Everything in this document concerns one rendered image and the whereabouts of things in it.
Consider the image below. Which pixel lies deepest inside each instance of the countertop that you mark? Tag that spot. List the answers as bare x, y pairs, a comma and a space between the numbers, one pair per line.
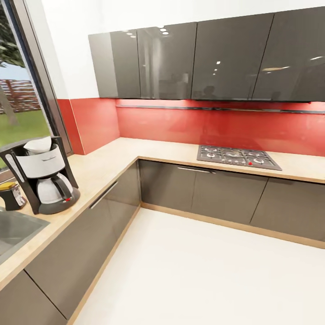
294, 166
93, 173

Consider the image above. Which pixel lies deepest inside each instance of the bottle of coffee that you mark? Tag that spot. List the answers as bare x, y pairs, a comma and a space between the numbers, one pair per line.
11, 194

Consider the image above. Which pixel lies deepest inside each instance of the cabinet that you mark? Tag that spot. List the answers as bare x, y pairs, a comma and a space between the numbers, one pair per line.
49, 289
145, 63
276, 56
278, 204

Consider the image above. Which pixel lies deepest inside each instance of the paper coffee filter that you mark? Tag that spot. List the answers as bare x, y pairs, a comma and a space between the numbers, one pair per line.
39, 146

